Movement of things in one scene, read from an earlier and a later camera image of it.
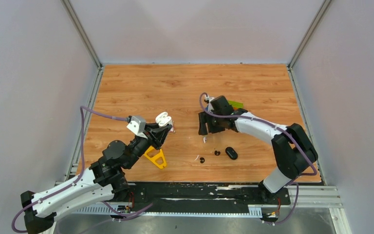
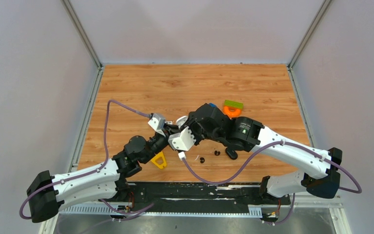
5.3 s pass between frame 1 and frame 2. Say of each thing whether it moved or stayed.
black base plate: stayed
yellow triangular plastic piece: stayed
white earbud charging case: moved
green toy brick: stayed
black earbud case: stayed
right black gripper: moved
